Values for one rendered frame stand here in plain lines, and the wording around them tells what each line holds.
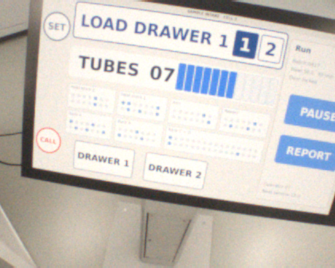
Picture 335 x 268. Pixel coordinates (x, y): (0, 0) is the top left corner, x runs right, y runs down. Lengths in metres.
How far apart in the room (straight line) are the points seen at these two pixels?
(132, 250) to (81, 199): 0.36
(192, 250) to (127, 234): 0.30
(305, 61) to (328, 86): 0.05
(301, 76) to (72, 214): 1.27
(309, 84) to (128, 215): 1.15
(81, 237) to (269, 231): 0.88
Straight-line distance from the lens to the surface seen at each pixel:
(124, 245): 1.44
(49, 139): 0.50
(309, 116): 0.49
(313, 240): 1.70
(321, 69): 0.49
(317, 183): 0.53
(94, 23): 0.46
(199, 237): 1.47
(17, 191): 1.67
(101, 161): 0.49
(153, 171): 0.48
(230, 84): 0.45
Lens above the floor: 1.42
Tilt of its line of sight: 54 degrees down
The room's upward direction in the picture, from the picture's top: 8 degrees clockwise
